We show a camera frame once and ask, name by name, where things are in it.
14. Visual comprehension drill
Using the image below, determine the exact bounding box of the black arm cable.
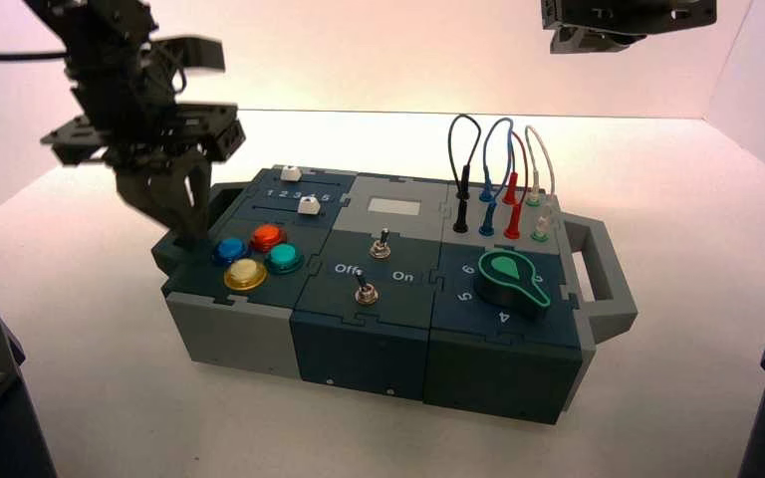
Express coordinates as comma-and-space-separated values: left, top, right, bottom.
0, 47, 71, 65

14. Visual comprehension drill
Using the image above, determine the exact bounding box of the metal toggle switch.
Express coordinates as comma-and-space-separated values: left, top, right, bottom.
370, 227, 393, 260
355, 273, 380, 307

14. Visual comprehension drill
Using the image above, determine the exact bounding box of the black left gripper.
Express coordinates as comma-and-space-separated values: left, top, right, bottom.
40, 72, 246, 250

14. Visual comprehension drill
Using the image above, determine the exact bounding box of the blue push button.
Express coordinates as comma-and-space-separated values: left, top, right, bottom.
213, 237, 250, 267

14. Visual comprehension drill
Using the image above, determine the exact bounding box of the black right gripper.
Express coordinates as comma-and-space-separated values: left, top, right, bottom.
540, 0, 718, 56

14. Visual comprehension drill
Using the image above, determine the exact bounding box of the grey and dark blue control box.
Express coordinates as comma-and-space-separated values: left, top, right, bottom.
151, 164, 639, 427

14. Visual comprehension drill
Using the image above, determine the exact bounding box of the black jumper cable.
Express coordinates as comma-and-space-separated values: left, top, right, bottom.
446, 114, 483, 235

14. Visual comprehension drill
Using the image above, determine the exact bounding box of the blue jumper cable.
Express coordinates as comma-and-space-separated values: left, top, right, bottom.
477, 117, 516, 239

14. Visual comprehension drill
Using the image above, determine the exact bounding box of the white rectangular display screen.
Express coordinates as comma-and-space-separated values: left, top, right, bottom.
367, 196, 421, 217

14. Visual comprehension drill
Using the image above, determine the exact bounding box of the red jumper cable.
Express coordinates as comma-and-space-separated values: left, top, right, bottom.
502, 130, 531, 241

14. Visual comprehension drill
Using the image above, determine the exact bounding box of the green rotary knob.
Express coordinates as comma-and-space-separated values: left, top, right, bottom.
477, 249, 552, 323

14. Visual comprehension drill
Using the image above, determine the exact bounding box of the orange red push button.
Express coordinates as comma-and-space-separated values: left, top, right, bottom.
250, 224, 288, 254

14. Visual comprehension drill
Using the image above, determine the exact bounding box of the teal push button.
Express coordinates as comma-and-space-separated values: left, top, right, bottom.
264, 242, 303, 276

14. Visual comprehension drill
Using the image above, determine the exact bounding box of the white jumper cable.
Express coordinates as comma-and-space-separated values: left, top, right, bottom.
524, 123, 558, 243

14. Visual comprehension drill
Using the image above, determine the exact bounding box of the yellow push button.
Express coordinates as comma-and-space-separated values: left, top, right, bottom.
223, 258, 268, 292

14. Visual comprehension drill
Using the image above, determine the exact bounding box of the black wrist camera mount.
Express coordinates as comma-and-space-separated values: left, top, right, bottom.
147, 36, 227, 101

